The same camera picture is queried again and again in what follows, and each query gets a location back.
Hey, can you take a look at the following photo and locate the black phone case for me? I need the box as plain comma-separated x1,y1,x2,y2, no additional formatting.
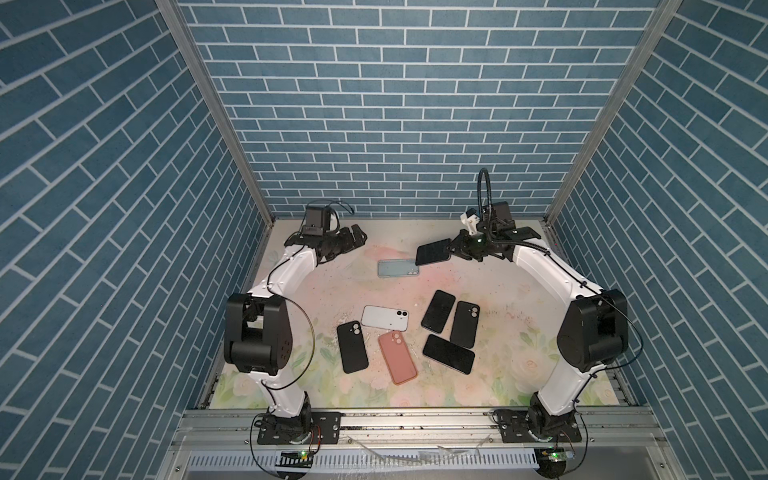
336,320,369,374
450,301,480,349

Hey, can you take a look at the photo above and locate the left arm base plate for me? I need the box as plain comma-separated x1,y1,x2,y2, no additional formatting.
254,411,342,446

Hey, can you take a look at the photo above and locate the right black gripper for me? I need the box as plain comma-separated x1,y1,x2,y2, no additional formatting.
441,228,495,261

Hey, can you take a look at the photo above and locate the aluminium front rail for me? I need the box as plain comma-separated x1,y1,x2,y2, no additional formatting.
169,406,666,451

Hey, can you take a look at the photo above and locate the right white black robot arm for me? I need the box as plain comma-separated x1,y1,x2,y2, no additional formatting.
446,227,629,441

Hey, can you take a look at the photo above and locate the pink phone case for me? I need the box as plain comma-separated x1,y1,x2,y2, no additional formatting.
377,331,418,385

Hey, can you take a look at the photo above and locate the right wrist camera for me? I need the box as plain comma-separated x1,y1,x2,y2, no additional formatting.
460,208,480,237

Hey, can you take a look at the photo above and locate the white phone case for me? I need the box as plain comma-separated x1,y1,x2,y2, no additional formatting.
360,305,409,331

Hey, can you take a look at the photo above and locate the black phone case right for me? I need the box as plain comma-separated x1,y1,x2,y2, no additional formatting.
450,301,480,349

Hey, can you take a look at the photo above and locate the white vented cable duct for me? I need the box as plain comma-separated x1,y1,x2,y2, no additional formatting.
187,448,539,473

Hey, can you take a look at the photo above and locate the black phone case left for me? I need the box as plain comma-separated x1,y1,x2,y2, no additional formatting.
336,320,369,374

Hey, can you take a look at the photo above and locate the black phone centre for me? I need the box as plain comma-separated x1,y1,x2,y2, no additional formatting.
421,290,456,334

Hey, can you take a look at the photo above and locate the black phone front right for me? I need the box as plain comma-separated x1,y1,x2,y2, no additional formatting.
422,334,475,375

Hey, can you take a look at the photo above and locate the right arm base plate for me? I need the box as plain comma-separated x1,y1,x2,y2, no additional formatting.
490,407,582,443

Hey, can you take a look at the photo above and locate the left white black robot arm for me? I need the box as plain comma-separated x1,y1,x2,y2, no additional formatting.
223,224,368,444

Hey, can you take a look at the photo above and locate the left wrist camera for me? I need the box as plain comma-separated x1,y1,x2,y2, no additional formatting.
300,205,332,237

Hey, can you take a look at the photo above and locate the black phone screen up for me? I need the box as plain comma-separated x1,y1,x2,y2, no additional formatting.
415,238,452,266

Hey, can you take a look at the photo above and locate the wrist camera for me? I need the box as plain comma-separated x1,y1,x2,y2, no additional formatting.
460,208,480,237
300,205,332,237

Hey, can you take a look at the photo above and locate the black corrugated cable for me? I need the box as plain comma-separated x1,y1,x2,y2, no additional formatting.
476,167,492,226

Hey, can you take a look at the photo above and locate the black phone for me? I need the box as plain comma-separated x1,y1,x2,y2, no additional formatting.
421,290,456,334
422,334,475,375

